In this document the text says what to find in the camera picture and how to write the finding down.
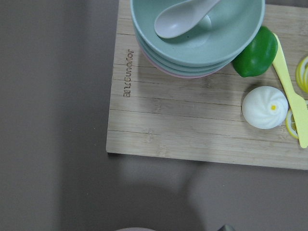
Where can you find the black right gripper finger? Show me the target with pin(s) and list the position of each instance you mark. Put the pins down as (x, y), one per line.
(226, 227)

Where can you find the lemon slice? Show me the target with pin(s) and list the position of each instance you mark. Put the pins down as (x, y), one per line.
(301, 74)
(290, 124)

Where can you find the white toy bun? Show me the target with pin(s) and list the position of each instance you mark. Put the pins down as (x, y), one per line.
(265, 107)

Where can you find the yellow plastic knife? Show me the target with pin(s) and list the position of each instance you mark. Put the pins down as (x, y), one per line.
(296, 102)

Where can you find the green toy pepper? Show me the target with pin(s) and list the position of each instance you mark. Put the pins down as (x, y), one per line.
(258, 56)

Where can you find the stacked green bowls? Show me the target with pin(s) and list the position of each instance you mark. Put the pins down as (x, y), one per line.
(217, 39)

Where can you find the bamboo cutting board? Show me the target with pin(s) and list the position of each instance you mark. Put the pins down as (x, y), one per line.
(155, 114)

